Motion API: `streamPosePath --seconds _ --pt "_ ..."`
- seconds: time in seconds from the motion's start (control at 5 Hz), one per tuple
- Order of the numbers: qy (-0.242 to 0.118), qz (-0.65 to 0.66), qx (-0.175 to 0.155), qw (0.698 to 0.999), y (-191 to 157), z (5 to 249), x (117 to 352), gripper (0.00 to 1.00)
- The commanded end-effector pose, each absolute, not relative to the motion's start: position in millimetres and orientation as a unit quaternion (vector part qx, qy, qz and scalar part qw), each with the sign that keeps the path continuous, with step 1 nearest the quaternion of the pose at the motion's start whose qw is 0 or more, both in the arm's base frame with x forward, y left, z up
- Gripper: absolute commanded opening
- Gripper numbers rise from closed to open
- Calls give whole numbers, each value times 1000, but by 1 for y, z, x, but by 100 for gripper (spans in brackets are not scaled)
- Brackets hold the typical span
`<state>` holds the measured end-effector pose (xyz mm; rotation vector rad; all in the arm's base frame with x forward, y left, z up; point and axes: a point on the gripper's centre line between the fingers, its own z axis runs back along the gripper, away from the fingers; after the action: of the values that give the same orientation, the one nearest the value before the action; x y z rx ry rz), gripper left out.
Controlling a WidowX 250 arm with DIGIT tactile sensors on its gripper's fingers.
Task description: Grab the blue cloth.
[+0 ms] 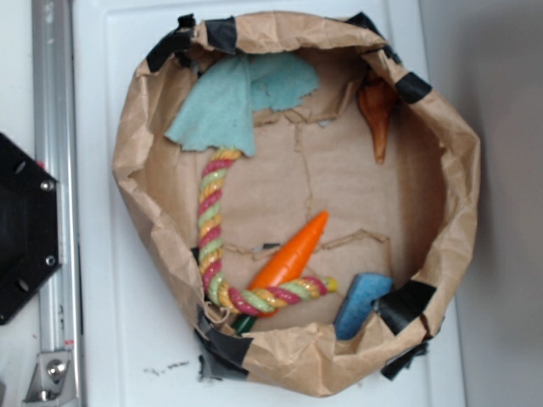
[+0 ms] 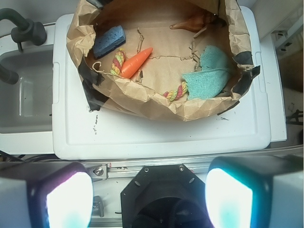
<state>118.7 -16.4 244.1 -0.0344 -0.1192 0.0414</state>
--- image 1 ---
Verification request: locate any light blue cloth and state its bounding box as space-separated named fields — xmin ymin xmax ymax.
xmin=165 ymin=53 xmax=319 ymax=157

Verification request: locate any brown paper bag container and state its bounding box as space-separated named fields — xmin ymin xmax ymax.
xmin=113 ymin=12 xmax=480 ymax=397

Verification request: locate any orange plastic carrot toy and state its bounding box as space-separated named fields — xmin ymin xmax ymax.
xmin=231 ymin=210 xmax=330 ymax=336

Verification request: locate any blue sponge block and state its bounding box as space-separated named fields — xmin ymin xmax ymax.
xmin=333 ymin=272 xmax=393 ymax=341

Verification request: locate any brown orange seashell toy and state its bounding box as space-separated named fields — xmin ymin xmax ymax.
xmin=357 ymin=78 xmax=398 ymax=164

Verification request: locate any multicolour twisted rope toy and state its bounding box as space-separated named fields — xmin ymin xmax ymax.
xmin=198 ymin=148 xmax=338 ymax=317

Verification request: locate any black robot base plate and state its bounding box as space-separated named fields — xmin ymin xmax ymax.
xmin=0 ymin=135 xmax=60 ymax=325

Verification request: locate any silver aluminium rail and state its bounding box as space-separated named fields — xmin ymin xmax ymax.
xmin=31 ymin=1 xmax=86 ymax=406

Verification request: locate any silver corner bracket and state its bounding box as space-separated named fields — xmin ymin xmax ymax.
xmin=22 ymin=351 xmax=76 ymax=406

